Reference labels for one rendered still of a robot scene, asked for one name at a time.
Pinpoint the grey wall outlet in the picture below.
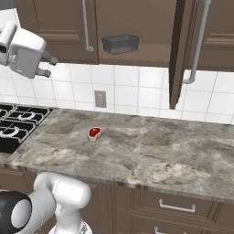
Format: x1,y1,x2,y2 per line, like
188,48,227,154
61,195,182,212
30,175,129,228
93,90,108,109

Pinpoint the silver drawer handle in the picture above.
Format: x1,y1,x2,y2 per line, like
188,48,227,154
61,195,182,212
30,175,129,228
153,226,188,234
158,197,197,214

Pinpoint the open brown cabinet door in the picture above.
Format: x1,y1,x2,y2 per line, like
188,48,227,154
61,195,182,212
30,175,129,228
168,0,197,111

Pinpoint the black gas hob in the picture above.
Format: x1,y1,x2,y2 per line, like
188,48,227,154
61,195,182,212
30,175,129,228
0,102,54,154

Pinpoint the closed brown cabinet door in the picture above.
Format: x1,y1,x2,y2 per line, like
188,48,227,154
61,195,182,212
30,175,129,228
14,0,100,65
186,0,234,73

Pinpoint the open brown wall cabinet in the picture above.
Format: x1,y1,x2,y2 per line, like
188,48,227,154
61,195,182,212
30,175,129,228
94,0,178,69

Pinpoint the brown drawer front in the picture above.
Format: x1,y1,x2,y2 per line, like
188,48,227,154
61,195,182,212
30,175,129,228
137,187,221,219
129,211,216,234

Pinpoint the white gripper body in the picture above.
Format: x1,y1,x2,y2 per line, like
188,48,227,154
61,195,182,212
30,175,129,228
7,27,48,80

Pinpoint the brown base cabinet door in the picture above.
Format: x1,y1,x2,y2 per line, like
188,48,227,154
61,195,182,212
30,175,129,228
80,182,114,234

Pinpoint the red raw steak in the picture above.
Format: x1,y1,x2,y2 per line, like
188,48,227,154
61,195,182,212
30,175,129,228
87,126,103,143

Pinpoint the silver cabinet door handle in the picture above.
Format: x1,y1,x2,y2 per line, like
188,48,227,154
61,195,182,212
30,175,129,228
182,0,212,85
81,0,95,52

